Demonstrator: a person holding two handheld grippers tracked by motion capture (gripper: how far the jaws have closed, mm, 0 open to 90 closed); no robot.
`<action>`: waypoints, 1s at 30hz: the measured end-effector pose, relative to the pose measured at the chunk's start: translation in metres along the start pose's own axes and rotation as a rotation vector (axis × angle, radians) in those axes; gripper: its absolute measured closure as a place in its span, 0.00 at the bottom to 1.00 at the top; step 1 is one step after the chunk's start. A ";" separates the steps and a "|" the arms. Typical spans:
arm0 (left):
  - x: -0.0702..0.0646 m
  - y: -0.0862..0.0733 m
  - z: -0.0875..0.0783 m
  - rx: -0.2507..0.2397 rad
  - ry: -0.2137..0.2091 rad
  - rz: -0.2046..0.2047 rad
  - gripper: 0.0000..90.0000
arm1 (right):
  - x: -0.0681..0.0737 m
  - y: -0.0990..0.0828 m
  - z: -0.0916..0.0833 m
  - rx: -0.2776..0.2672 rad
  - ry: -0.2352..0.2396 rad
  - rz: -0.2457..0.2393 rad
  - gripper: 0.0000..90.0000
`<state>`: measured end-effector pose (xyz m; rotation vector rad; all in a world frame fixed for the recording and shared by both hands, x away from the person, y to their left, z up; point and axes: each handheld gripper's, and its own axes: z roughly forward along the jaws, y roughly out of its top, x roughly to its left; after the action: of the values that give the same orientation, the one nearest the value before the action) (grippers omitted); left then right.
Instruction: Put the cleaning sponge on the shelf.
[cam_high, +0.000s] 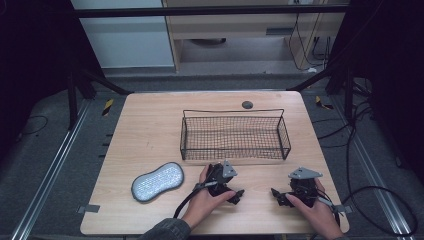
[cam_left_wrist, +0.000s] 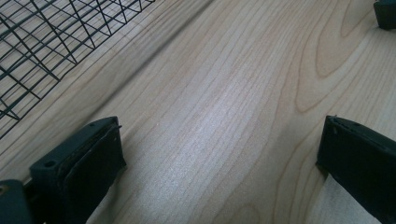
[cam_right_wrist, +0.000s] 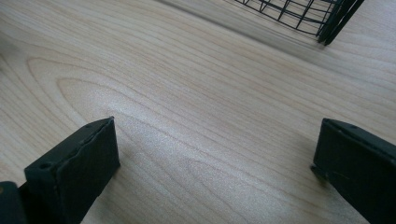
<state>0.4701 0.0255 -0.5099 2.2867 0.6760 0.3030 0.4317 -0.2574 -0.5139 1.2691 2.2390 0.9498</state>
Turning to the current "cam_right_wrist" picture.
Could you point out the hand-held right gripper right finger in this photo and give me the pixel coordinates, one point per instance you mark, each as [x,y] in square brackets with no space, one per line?
[361,168]

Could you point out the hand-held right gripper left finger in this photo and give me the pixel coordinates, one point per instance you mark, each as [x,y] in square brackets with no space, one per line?
[74,174]

